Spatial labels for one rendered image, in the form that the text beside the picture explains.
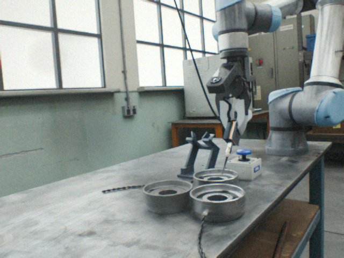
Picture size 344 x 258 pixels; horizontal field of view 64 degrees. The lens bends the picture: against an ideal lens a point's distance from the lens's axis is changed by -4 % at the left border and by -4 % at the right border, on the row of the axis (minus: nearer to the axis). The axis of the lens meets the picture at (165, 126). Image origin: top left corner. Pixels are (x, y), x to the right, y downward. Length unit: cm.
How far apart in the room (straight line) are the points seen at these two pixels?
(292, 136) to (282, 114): 8
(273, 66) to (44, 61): 325
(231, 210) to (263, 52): 413
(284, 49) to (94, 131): 304
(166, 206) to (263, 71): 408
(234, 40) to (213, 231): 45
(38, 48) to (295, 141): 186
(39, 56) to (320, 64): 187
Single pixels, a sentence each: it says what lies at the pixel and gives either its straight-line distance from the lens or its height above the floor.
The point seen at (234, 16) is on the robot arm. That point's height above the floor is 121.
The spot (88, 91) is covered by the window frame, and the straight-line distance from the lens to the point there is 228.
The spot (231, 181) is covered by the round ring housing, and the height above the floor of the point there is 83.
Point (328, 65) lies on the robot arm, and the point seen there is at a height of 110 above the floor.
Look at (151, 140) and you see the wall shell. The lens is 288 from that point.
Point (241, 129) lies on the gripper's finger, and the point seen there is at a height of 93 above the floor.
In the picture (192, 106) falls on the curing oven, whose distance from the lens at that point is 308.
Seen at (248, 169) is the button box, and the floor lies 83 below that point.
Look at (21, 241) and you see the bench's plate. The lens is 57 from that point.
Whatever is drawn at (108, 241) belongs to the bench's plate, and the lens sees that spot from 50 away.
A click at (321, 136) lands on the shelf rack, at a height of 42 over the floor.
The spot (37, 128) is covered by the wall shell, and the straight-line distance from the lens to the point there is 215.
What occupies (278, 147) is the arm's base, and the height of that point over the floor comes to 83.
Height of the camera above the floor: 102
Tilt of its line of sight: 6 degrees down
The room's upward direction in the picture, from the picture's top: 4 degrees counter-clockwise
